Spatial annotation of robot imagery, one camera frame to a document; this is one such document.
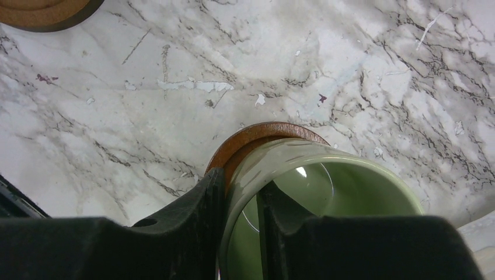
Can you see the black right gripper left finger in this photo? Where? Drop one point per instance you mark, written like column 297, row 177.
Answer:
column 179, row 241

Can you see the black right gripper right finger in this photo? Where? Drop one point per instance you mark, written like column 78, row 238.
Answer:
column 296, row 244

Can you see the light green ceramic mug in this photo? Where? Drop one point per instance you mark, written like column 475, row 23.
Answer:
column 322, row 179

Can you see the right brown wooden coaster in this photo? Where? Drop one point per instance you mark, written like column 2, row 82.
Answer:
column 232, row 151

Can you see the brown wooden coaster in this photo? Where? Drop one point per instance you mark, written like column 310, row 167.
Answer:
column 232, row 151
column 47, row 15

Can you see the white tiered dessert stand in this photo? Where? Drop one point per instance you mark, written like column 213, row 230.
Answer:
column 479, row 236

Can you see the left brown wooden coaster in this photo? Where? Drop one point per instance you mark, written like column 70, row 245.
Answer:
column 47, row 15

